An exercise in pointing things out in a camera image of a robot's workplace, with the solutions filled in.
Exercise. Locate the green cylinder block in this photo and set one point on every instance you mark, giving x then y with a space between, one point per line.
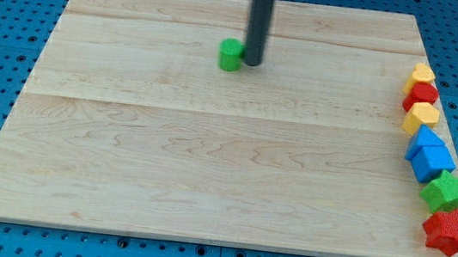
230 54

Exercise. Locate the light wooden board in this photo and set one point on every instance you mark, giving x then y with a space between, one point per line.
126 126

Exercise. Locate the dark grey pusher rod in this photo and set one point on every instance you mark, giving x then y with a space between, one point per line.
259 21

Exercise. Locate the yellow hexagon block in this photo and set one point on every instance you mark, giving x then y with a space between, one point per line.
420 114

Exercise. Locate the blue triangle block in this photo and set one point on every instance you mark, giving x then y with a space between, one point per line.
423 137

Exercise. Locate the red cylinder block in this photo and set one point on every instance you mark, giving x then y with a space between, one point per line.
420 92

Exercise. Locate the yellow heart block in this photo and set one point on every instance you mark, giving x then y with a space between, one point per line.
422 73

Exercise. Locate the blue cube block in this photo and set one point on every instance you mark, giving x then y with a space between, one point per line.
430 161

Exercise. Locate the green star block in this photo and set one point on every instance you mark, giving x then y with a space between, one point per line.
441 194

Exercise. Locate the red star block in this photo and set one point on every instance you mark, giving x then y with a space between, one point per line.
441 231

